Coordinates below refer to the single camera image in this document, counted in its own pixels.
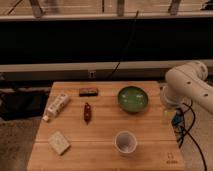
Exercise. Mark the dark red pepper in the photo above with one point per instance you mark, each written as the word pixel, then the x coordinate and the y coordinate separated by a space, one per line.
pixel 87 113

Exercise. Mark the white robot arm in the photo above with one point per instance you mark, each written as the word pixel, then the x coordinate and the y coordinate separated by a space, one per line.
pixel 187 81

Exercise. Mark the dark brown rectangular block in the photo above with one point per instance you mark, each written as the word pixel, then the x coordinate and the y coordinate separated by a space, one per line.
pixel 86 92

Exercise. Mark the green bowl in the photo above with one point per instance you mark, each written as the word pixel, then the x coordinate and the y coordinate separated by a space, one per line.
pixel 132 99

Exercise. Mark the white tube with cap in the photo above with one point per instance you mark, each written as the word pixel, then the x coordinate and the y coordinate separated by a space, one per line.
pixel 56 106

